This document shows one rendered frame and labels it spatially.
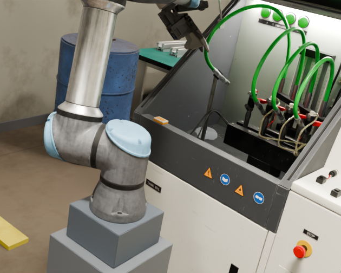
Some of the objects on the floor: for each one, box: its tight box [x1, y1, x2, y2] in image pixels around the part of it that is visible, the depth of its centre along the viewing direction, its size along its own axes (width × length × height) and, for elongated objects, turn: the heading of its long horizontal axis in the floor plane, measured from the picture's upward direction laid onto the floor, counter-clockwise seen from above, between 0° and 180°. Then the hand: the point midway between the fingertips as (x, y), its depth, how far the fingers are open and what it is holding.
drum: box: [53, 33, 140, 165], centre depth 347 cm, size 58×58×87 cm
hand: (205, 48), depth 168 cm, fingers open, 7 cm apart
